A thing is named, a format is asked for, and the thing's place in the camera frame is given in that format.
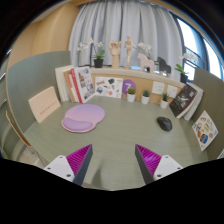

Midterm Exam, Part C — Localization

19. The white wall socket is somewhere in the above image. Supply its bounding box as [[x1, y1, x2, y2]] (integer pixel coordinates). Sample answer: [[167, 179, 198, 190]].
[[151, 81, 166, 96], [166, 84, 179, 99]]

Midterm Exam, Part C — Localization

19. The tan-covered book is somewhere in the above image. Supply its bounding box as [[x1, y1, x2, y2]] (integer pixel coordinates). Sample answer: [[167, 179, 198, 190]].
[[63, 69, 77, 103]]

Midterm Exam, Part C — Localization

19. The dark wooden horse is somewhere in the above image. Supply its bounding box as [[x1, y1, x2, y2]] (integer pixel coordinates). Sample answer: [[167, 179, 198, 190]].
[[156, 56, 172, 75]]

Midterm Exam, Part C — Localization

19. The wooden hand model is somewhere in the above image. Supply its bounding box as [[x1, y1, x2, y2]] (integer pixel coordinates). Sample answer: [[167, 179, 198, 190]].
[[108, 40, 123, 70]]

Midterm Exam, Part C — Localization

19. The grey curtain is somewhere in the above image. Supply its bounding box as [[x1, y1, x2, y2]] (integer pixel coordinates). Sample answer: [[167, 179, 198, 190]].
[[68, 0, 183, 81]]

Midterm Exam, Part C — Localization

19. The black-covered book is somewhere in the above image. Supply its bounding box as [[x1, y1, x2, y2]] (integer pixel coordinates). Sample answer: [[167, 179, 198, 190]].
[[169, 83, 198, 118]]

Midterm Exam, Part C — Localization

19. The beige leaning card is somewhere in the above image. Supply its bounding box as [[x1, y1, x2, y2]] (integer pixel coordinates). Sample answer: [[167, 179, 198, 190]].
[[27, 85, 62, 124]]

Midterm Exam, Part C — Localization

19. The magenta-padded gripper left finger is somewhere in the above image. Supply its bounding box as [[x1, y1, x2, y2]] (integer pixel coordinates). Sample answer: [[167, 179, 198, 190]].
[[43, 143, 94, 187]]

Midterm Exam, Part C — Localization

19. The white orchid in black pot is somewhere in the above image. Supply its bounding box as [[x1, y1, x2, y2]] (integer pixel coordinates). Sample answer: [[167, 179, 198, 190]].
[[137, 41, 160, 66], [174, 53, 198, 84], [76, 37, 106, 69]]

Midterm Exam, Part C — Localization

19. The white thick book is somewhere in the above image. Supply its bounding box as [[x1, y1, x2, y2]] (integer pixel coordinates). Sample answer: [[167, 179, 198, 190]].
[[54, 64, 75, 102]]

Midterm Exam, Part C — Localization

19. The purple round number sticker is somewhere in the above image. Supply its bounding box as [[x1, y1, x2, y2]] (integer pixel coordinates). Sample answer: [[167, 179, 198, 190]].
[[121, 79, 137, 96]]

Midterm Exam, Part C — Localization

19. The thin white red-edged book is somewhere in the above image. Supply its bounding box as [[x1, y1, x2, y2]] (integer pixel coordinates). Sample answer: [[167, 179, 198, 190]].
[[68, 73, 81, 104]]

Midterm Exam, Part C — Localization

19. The food sticker sheet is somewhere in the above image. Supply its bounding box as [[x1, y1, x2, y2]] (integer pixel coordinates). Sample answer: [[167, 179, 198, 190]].
[[191, 110, 219, 152]]

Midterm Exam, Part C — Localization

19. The purple mouse pad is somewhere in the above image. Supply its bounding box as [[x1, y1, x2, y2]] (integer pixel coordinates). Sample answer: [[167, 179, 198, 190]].
[[61, 103, 106, 134]]

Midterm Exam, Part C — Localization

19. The red-spined photo book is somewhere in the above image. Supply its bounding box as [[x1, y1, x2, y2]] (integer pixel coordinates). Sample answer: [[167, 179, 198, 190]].
[[69, 65, 96, 104]]

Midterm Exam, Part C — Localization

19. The pink wooden horse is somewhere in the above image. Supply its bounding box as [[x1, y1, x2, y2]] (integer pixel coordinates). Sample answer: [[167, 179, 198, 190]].
[[137, 52, 156, 74]]

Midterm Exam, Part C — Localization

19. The white sticker sheet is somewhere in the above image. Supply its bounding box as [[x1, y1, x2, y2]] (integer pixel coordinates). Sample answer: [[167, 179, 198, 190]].
[[94, 76, 124, 99]]

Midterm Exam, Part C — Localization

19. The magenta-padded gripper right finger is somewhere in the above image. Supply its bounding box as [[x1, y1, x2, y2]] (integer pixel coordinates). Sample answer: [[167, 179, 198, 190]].
[[134, 143, 184, 185]]

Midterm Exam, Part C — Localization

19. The small succulent in white pot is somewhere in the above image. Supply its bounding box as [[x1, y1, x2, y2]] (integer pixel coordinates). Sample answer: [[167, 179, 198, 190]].
[[126, 87, 137, 103], [140, 89, 151, 106], [159, 92, 170, 110]]

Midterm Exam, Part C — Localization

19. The light wood desk shelf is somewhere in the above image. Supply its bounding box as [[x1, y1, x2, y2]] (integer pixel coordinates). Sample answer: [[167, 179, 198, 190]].
[[64, 66, 186, 105]]

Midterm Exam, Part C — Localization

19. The black computer mouse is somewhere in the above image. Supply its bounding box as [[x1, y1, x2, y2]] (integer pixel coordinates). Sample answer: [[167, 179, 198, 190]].
[[156, 116, 173, 132]]

